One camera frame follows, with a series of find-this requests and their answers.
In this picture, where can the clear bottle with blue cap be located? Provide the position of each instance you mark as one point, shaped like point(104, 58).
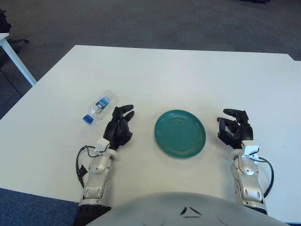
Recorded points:
point(102, 103)

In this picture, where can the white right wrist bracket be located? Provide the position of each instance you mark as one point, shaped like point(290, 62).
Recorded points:
point(251, 149)

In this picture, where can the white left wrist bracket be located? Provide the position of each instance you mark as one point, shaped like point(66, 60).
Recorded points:
point(102, 144)

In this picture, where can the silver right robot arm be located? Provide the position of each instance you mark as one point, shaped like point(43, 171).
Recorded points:
point(247, 174)

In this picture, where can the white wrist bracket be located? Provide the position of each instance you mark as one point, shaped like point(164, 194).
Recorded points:
point(251, 149)
point(102, 144)

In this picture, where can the grey robot torso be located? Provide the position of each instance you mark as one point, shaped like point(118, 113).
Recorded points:
point(164, 209)

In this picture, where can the teal round plate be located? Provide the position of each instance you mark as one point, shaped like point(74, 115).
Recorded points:
point(179, 133)

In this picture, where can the black office chair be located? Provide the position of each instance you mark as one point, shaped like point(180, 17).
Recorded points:
point(18, 40)

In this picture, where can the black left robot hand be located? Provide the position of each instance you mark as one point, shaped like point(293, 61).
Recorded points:
point(117, 131)

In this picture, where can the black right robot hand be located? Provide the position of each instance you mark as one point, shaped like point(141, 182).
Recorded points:
point(245, 130)

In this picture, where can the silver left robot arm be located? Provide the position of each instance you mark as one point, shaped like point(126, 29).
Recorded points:
point(98, 169)

